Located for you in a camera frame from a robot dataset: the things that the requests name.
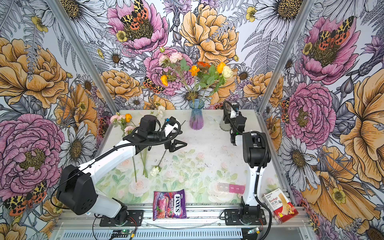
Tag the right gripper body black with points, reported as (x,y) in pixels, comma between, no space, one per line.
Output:
(235,122)

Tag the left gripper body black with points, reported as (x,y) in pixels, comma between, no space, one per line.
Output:
(169,142)

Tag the blue purple glass vase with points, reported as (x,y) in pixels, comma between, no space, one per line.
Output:
(196,119)

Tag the white rose flower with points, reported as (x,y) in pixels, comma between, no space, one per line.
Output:
(227,72)

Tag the yellow orange rose flower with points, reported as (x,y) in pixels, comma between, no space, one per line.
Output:
(207,79)

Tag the orange gerbera flower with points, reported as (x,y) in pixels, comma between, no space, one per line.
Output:
(203,66)

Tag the yellow orange poppy stem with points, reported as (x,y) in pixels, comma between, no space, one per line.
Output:
(193,70)

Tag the pink carnation flower stem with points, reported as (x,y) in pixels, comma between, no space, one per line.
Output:
(173,58)

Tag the clear grey glass vase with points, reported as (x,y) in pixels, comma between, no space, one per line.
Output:
(225,124)

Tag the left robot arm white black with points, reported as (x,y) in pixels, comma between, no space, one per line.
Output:
(76,189)

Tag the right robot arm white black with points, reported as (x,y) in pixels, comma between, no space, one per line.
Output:
(257,155)

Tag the orange poppy stem on table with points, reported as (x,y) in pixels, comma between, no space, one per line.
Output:
(130,122)

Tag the purple Fox's candy bag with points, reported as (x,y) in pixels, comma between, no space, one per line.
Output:
(169,205)

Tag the pink white pill organizer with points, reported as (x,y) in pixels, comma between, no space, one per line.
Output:
(231,188)

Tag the red bandage box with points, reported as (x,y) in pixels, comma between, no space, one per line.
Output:
(281,207)

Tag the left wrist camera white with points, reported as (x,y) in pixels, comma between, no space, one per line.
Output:
(172,126)

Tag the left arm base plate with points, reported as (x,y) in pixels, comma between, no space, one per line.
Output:
(128,218)

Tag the aluminium rail front frame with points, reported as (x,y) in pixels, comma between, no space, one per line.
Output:
(203,222)

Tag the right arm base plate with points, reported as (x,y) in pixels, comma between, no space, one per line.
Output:
(233,217)

